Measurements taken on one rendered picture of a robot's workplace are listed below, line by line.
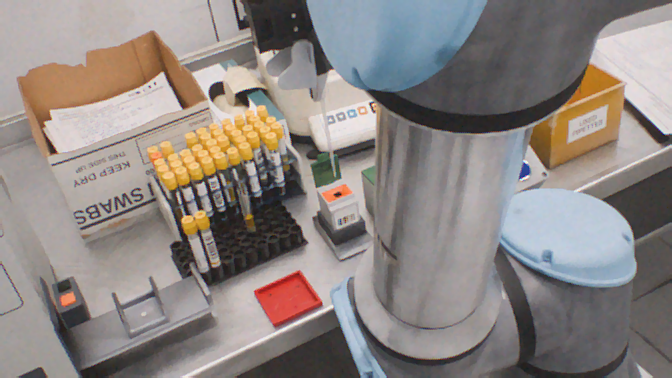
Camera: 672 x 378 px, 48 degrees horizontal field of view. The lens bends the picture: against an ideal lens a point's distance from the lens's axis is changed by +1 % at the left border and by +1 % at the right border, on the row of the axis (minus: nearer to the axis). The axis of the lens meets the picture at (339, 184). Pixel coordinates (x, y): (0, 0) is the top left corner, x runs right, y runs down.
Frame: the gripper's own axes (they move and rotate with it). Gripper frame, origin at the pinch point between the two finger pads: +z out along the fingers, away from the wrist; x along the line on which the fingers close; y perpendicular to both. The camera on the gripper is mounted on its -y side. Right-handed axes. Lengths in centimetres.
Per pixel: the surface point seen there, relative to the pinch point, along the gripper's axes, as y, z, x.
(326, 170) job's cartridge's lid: -0.2, 14.5, -3.0
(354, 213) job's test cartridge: -1.4, 19.2, 1.9
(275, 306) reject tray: 13.1, 24.1, 7.2
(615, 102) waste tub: -43.5, 17.1, 3.2
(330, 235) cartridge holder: 2.3, 21.8, 1.3
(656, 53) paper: -65, 23, -11
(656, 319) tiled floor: -87, 112, -19
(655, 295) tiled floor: -93, 112, -25
